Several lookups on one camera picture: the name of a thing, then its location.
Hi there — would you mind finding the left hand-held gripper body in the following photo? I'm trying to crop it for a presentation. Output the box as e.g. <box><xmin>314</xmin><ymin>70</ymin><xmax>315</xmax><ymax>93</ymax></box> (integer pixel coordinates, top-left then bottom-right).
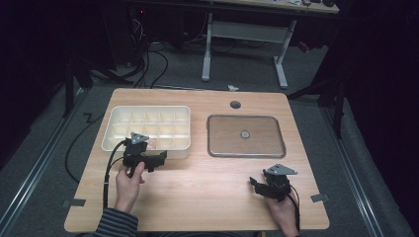
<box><xmin>122</xmin><ymin>131</ymin><xmax>156</xmax><ymax>179</ymax></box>

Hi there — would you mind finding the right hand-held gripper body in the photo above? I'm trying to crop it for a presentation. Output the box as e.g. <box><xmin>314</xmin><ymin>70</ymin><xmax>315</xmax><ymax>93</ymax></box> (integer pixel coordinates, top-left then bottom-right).
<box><xmin>261</xmin><ymin>163</ymin><xmax>298</xmax><ymax>202</ymax></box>

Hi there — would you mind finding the white divided storage box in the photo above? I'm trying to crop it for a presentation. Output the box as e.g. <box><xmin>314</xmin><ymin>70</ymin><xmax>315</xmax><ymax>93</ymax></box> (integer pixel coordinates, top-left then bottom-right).
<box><xmin>101</xmin><ymin>105</ymin><xmax>193</xmax><ymax>160</ymax></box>

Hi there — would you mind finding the person's right hand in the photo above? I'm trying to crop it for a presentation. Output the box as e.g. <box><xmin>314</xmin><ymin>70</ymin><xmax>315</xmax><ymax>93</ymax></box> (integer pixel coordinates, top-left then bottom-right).
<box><xmin>265</xmin><ymin>193</ymin><xmax>299</xmax><ymax>237</ymax></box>

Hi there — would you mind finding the person's left hand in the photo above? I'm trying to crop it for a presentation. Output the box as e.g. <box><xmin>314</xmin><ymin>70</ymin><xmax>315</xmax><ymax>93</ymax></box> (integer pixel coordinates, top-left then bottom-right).
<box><xmin>114</xmin><ymin>161</ymin><xmax>146</xmax><ymax>213</ymax></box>

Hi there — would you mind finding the grey tape strip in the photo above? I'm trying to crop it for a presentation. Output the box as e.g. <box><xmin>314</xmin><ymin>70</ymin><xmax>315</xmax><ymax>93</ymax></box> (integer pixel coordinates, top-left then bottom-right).
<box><xmin>62</xmin><ymin>197</ymin><xmax>87</xmax><ymax>209</ymax></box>
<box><xmin>310</xmin><ymin>193</ymin><xmax>330</xmax><ymax>203</ymax></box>

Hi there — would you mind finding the metal-rimmed brown tray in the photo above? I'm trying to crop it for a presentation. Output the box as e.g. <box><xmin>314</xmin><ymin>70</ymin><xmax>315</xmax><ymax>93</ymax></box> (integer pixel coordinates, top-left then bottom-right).
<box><xmin>207</xmin><ymin>114</ymin><xmax>287</xmax><ymax>159</ymax></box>

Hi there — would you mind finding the black metal stand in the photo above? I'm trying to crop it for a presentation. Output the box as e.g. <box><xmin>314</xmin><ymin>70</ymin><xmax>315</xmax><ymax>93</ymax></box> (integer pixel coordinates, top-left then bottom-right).
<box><xmin>61</xmin><ymin>58</ymin><xmax>134</xmax><ymax>119</ymax></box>
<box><xmin>287</xmin><ymin>73</ymin><xmax>348</xmax><ymax>139</ymax></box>

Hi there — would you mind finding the white-legged wooden desk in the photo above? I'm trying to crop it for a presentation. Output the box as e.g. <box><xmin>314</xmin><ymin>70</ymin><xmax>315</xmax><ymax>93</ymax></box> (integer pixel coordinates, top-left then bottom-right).
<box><xmin>200</xmin><ymin>0</ymin><xmax>340</xmax><ymax>90</ymax></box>

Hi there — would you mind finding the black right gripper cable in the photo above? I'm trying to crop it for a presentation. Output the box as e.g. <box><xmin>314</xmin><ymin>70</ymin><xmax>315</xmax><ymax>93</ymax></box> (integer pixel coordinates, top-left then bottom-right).
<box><xmin>284</xmin><ymin>183</ymin><xmax>301</xmax><ymax>232</ymax></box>

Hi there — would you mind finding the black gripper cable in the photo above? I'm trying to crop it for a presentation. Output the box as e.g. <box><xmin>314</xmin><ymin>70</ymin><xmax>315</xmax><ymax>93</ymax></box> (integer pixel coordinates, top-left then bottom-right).
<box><xmin>102</xmin><ymin>139</ymin><xmax>130</xmax><ymax>210</ymax></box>
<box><xmin>284</xmin><ymin>183</ymin><xmax>301</xmax><ymax>232</ymax></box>

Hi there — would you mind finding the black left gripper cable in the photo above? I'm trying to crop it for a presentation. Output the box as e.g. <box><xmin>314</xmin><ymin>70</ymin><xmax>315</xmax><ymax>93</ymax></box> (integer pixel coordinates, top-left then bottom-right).
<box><xmin>102</xmin><ymin>139</ymin><xmax>130</xmax><ymax>210</ymax></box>

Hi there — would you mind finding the thin black floor cable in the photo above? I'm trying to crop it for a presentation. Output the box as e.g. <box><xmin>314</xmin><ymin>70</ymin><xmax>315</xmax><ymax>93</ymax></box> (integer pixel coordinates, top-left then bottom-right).
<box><xmin>64</xmin><ymin>113</ymin><xmax>106</xmax><ymax>184</ymax></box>

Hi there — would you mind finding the metal floor rail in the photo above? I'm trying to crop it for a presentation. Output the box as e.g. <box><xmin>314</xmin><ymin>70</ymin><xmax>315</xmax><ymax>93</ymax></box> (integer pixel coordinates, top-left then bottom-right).
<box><xmin>0</xmin><ymin>87</ymin><xmax>87</xmax><ymax>233</ymax></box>
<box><xmin>319</xmin><ymin>106</ymin><xmax>385</xmax><ymax>237</ymax></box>

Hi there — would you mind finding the bundle of black cables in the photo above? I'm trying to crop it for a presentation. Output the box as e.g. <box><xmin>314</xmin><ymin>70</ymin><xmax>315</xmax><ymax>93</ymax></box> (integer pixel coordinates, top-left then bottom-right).
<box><xmin>126</xmin><ymin>13</ymin><xmax>170</xmax><ymax>90</ymax></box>

